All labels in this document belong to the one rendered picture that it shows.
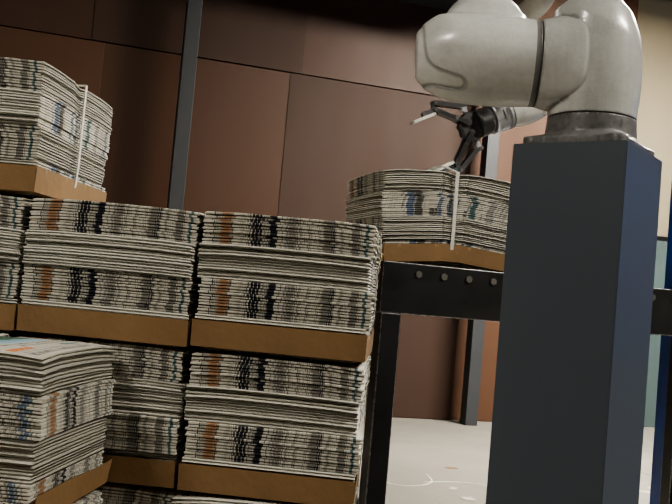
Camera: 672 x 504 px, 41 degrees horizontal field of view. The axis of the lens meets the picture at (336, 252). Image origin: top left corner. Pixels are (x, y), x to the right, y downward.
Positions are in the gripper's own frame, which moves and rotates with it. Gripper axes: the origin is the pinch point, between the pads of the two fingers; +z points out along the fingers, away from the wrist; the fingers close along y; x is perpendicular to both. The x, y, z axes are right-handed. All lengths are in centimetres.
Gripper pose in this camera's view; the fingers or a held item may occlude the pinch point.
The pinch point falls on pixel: (424, 145)
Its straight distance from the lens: 237.9
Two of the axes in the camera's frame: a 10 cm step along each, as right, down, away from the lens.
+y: 3.7, 9.3, 0.9
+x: -3.0, 0.3, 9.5
